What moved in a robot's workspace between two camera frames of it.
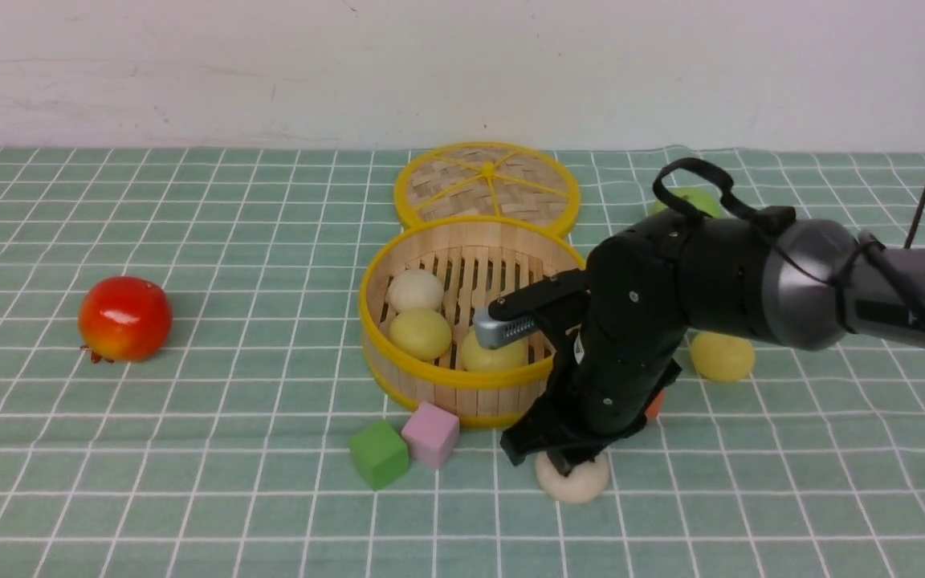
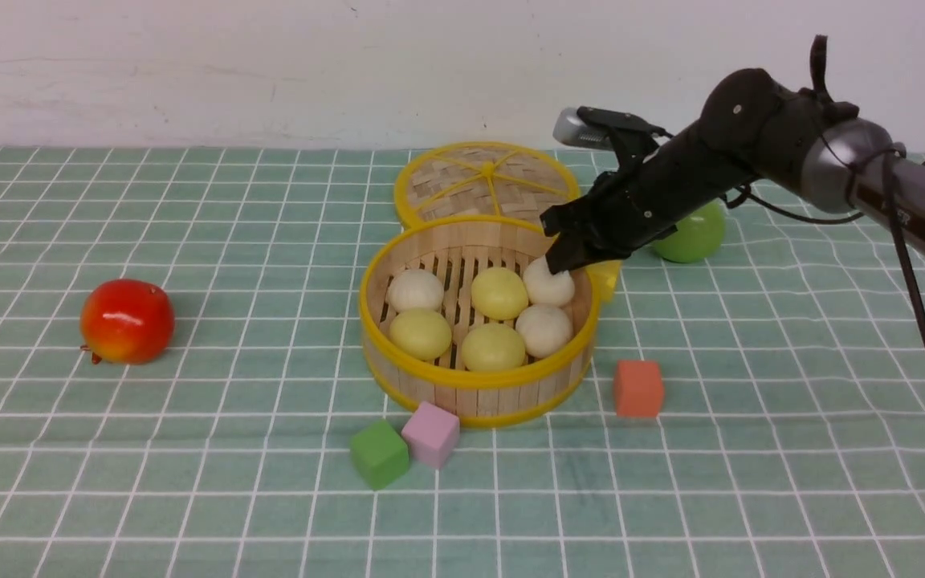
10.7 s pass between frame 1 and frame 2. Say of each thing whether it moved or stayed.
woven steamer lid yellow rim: stayed
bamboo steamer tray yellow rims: stayed
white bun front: moved
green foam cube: stayed
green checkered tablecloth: stayed
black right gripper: moved
